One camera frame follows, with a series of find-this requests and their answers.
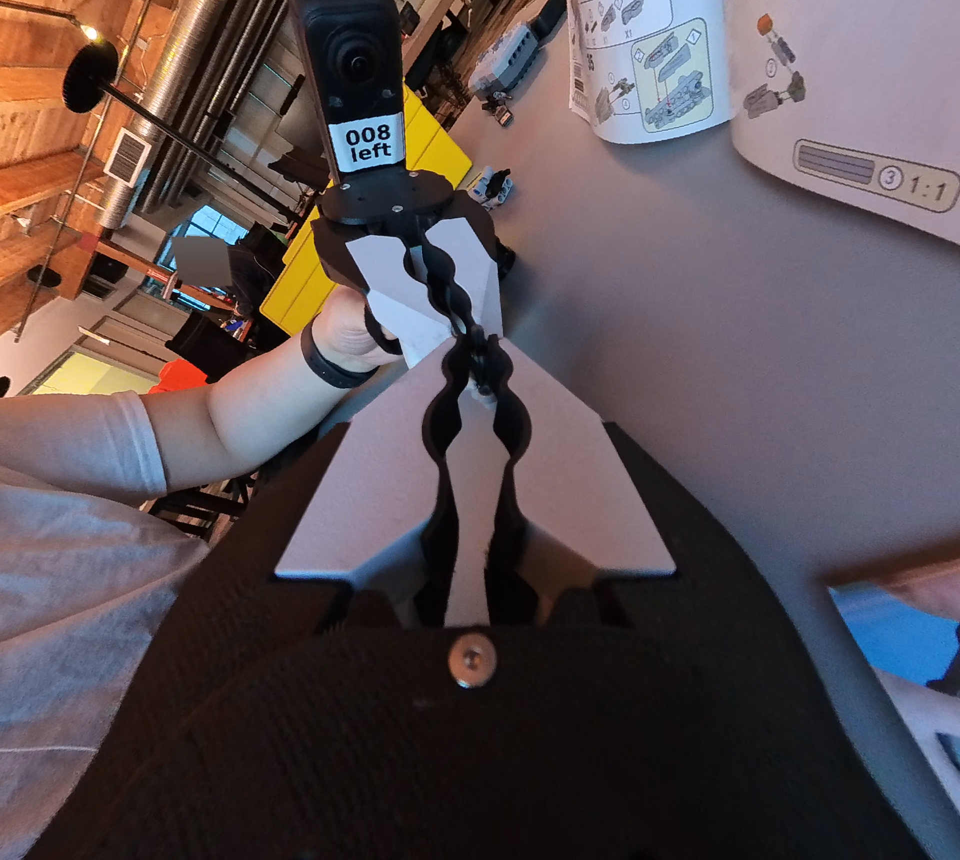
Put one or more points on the grey desk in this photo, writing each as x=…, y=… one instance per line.
x=675, y=350

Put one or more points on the black floor lamp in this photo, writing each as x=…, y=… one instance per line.
x=90, y=76

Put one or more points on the person's white shirt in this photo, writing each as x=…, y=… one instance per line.
x=75, y=612

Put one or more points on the orange plastic crate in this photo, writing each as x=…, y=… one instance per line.
x=176, y=377

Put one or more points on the small dark toy piece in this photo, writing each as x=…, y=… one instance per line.
x=499, y=108

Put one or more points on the black wristband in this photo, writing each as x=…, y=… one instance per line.
x=330, y=366

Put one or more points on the person's left hand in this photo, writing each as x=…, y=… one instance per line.
x=352, y=331

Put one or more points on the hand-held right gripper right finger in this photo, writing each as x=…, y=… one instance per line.
x=592, y=507

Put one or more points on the person's left forearm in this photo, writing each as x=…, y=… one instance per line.
x=240, y=425

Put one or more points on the blue toy car booklet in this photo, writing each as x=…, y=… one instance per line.
x=892, y=642

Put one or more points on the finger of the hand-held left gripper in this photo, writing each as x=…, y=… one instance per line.
x=390, y=282
x=471, y=260

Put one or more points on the grey toy hub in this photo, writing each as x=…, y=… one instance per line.
x=510, y=53

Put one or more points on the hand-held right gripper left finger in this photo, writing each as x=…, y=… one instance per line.
x=360, y=507

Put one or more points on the white toy motor piece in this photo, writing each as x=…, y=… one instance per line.
x=491, y=188

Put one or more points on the white air vent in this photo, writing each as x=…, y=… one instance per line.
x=127, y=154

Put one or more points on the yellow plastic bin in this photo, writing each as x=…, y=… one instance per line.
x=307, y=275

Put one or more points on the dark grey toy axle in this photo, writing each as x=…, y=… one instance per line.
x=480, y=356

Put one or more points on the open white instruction booklet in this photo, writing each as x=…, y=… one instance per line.
x=847, y=49

